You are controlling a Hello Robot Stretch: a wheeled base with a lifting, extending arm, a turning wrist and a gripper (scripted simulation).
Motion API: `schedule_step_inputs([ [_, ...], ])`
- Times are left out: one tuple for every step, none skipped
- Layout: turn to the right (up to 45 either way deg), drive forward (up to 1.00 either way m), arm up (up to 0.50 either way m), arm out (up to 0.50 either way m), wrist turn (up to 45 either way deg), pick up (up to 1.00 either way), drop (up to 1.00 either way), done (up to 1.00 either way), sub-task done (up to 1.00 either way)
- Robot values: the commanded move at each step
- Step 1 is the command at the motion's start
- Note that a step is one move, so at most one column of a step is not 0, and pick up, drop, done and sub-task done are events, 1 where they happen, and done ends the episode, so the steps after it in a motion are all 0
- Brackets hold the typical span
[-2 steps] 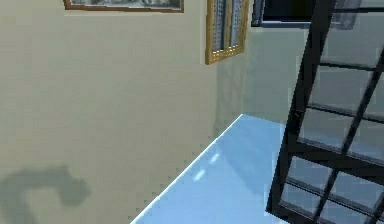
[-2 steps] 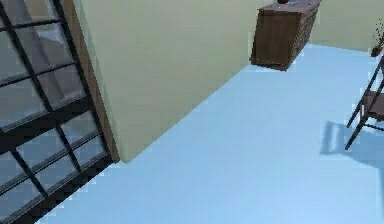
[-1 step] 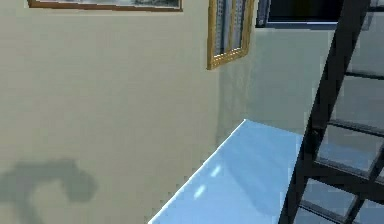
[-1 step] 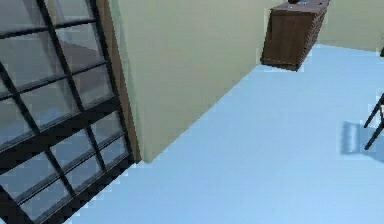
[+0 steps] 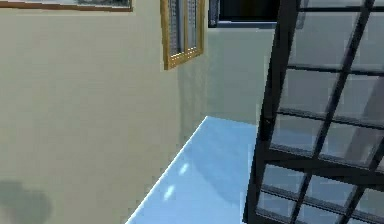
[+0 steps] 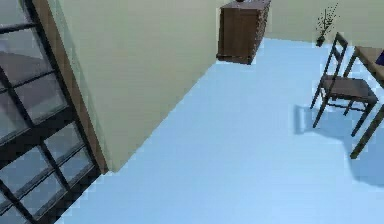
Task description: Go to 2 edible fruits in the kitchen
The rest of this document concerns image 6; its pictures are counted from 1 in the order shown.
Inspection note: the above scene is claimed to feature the dark blue object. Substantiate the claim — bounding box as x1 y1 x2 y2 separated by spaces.
374 49 384 67

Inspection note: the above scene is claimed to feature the black framed glass door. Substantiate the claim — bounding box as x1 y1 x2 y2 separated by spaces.
0 0 103 224

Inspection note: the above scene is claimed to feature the brown wooden table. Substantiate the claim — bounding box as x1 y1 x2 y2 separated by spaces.
343 45 384 160

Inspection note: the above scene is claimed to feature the thin potted house plant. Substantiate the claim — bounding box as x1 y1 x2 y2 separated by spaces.
315 2 341 48

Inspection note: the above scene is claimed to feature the dark brown wooden chair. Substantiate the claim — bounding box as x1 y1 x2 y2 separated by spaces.
309 31 379 138

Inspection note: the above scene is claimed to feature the brown wooden chest of drawers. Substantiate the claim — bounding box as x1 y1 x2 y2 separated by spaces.
216 0 272 66

